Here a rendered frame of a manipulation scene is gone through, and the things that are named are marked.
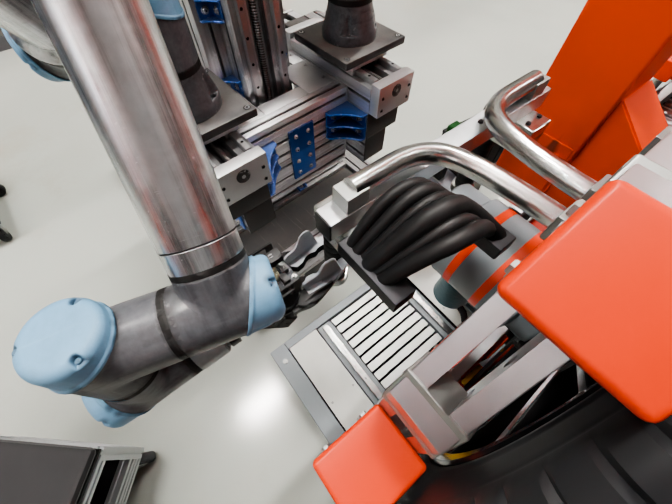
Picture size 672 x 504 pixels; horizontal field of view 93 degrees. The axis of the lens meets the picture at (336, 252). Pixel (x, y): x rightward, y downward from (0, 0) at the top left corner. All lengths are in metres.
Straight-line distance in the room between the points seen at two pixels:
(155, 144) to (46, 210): 1.90
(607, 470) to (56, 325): 0.38
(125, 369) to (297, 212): 1.09
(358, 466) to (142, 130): 0.35
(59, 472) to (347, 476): 0.86
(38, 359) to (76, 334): 0.03
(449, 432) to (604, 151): 0.80
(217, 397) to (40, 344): 1.03
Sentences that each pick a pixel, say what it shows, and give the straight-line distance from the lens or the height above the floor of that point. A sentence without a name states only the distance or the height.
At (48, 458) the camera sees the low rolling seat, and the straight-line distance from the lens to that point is 1.16.
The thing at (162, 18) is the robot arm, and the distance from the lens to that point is 0.73.
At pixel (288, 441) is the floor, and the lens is 1.27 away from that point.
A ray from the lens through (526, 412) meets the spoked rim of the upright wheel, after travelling 0.44.
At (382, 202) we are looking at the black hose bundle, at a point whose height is 1.03.
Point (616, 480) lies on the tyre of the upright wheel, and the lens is 0.23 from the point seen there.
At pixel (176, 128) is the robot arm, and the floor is 1.10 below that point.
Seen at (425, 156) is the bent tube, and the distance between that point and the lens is 0.40.
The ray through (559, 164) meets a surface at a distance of 0.44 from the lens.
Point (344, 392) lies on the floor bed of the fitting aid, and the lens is 1.20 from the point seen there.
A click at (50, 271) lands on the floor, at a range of 1.92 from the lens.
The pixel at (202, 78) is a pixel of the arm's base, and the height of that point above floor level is 0.89.
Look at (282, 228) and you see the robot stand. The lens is 1.31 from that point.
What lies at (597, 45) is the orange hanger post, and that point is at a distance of 0.91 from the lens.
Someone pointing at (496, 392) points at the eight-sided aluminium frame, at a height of 1.01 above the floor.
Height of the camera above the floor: 1.26
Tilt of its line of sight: 58 degrees down
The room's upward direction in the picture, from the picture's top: straight up
